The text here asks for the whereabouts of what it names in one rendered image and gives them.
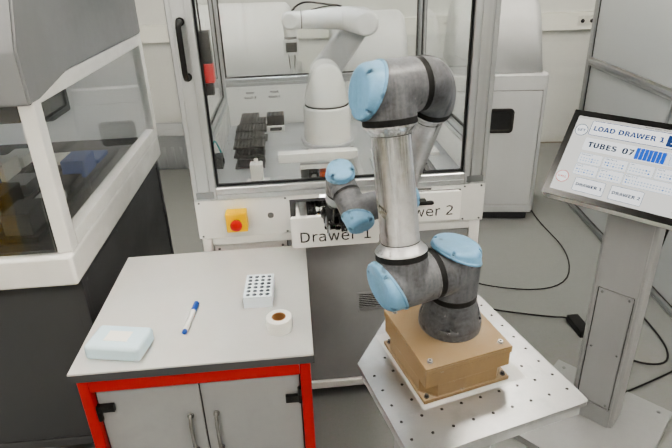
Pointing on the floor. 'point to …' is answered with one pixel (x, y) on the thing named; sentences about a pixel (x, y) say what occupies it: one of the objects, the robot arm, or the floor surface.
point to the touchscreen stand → (612, 349)
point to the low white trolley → (204, 356)
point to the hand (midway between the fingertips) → (336, 224)
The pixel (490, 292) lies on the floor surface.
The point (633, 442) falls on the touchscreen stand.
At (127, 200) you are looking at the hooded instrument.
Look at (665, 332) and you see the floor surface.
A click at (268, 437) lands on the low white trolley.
